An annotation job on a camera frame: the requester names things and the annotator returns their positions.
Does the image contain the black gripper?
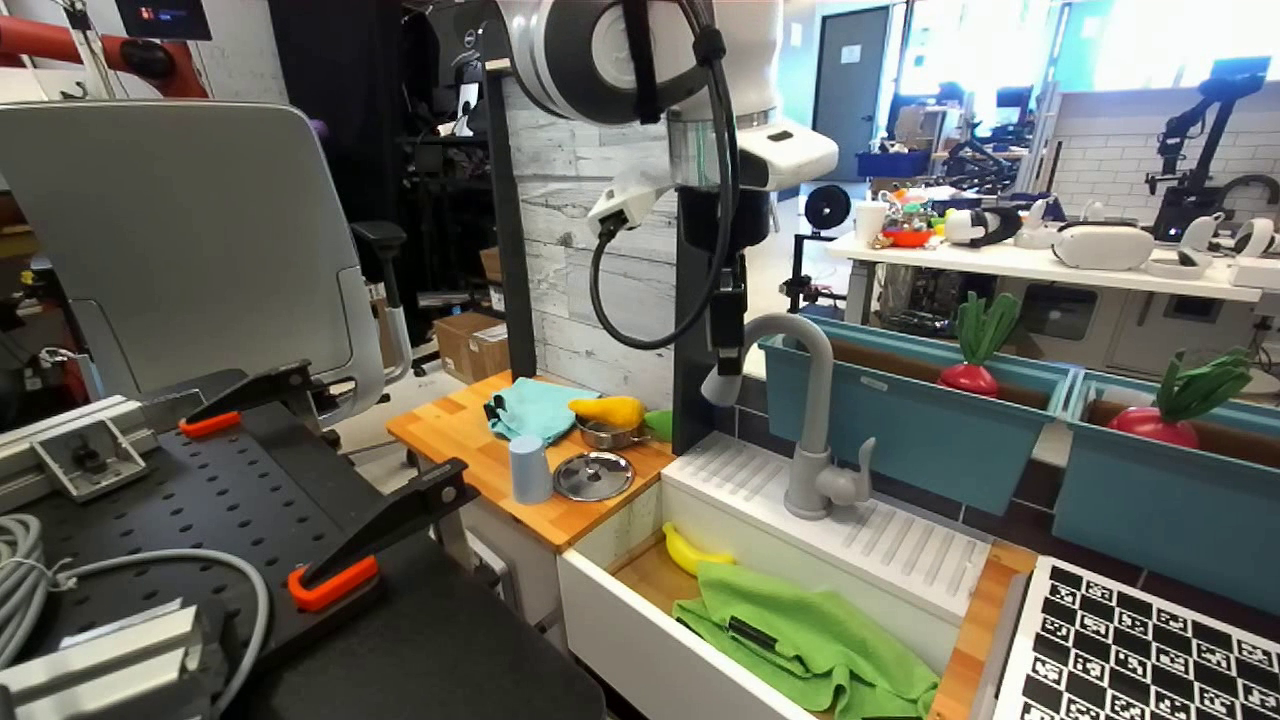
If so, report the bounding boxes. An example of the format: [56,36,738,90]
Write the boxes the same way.
[702,181,778,379]

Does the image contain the grey toy faucet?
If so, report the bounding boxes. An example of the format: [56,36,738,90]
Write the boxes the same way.
[702,311,885,524]

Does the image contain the yellow plush with green leaves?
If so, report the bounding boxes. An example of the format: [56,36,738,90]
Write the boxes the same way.
[567,392,682,449]

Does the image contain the blue towel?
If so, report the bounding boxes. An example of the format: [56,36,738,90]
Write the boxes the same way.
[482,373,601,453]

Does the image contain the red plush radish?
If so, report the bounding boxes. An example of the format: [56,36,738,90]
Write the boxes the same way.
[1110,348,1259,453]
[933,287,1027,401]

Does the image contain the green towel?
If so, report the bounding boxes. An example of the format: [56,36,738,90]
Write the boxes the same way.
[668,562,943,720]

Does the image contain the yellow toy banana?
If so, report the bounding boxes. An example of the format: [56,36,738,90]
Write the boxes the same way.
[661,521,740,580]

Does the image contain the teal planter box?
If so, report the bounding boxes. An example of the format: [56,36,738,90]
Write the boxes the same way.
[762,311,1086,521]
[1047,369,1280,620]

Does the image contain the grey wood backsplash panel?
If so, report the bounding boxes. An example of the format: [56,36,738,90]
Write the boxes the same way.
[500,78,689,415]

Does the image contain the colourful toy pile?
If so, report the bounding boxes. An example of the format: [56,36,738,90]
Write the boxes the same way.
[871,185,942,257]

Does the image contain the white toy sink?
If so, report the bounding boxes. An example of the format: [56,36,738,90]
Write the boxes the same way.
[553,424,1002,720]

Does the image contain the grey-blue plastic cup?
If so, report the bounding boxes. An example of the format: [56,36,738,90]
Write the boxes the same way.
[504,428,557,510]

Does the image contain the small cardboard box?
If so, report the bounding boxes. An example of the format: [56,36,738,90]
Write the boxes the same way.
[433,307,515,392]

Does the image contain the grey door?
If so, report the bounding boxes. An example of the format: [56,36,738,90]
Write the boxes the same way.
[808,6,898,189]

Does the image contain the white table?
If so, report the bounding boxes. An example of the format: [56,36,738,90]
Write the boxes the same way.
[824,227,1280,384]

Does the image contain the black clamp orange tip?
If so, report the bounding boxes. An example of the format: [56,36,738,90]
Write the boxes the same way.
[283,456,477,620]
[176,361,352,446]

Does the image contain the white VR headset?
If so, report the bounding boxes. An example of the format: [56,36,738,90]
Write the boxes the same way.
[1047,220,1159,275]

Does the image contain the checkerboard calibration board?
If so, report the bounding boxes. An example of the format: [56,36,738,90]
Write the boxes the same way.
[988,554,1280,720]

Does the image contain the black perforated breadboard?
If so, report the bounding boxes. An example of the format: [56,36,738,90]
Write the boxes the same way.
[25,392,614,720]

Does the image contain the large grey panel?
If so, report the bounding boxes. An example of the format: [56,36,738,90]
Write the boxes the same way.
[0,102,393,405]

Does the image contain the small dark screen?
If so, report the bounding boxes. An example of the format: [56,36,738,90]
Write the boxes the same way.
[113,0,218,45]

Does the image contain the red padded bar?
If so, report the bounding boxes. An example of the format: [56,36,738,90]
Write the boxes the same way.
[0,11,213,104]

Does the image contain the black frame post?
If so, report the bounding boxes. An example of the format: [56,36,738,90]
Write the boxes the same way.
[668,115,738,462]
[477,57,546,384]

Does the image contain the aluminium extrusion rail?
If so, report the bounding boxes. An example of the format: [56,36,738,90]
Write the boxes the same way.
[0,389,185,510]

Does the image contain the aluminium bracket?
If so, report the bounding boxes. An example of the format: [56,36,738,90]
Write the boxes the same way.
[0,596,219,720]

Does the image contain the grey cable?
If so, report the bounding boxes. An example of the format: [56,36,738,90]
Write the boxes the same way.
[0,510,277,717]

